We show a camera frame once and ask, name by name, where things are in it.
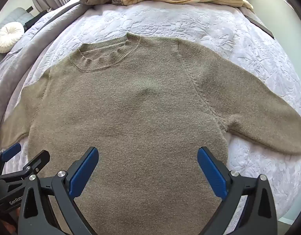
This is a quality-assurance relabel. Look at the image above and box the grey plush comforter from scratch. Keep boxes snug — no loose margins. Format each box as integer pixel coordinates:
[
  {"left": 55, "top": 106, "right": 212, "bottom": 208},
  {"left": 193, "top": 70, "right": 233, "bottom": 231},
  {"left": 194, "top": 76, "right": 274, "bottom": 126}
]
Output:
[{"left": 0, "top": 0, "right": 97, "bottom": 142}]

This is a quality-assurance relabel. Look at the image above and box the lavender embossed blanket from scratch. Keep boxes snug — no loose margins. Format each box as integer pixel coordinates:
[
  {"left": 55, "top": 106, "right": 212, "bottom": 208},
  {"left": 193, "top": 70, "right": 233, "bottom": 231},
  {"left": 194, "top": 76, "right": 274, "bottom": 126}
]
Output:
[{"left": 1, "top": 0, "right": 301, "bottom": 228}]

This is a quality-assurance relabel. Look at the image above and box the olive knit sweater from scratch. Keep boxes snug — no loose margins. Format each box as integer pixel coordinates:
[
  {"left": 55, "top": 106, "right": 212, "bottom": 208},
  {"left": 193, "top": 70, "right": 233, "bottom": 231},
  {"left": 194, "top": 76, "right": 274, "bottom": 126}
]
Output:
[{"left": 0, "top": 32, "right": 301, "bottom": 235}]

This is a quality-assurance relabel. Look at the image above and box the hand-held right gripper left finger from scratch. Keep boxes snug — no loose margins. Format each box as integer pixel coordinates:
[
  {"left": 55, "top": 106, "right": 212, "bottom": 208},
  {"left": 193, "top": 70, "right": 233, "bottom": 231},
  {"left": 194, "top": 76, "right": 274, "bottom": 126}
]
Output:
[{"left": 17, "top": 147, "right": 100, "bottom": 235}]

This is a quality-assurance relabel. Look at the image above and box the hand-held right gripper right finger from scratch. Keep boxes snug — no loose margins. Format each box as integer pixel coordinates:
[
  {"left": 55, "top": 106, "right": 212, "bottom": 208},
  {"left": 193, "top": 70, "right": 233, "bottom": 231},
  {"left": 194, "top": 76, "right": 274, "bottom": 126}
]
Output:
[{"left": 197, "top": 146, "right": 278, "bottom": 235}]

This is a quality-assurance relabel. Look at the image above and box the grey quilted headboard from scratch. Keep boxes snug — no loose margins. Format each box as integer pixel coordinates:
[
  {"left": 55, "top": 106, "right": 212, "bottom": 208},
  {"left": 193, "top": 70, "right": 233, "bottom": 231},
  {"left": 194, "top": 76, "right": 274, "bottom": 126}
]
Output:
[{"left": 0, "top": 7, "right": 36, "bottom": 59}]

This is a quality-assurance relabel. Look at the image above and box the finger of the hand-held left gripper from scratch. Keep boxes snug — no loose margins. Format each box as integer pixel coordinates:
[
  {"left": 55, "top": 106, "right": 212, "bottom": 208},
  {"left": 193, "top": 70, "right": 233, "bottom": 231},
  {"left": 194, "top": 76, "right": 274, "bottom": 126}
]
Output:
[
  {"left": 0, "top": 150, "right": 51, "bottom": 183},
  {"left": 0, "top": 143, "right": 22, "bottom": 175}
]

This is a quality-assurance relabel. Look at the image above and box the round white cushion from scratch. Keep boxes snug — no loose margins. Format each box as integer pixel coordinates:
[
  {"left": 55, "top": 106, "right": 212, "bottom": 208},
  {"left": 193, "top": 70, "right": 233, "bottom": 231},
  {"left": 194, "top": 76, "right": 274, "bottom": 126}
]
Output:
[{"left": 0, "top": 22, "right": 25, "bottom": 53}]

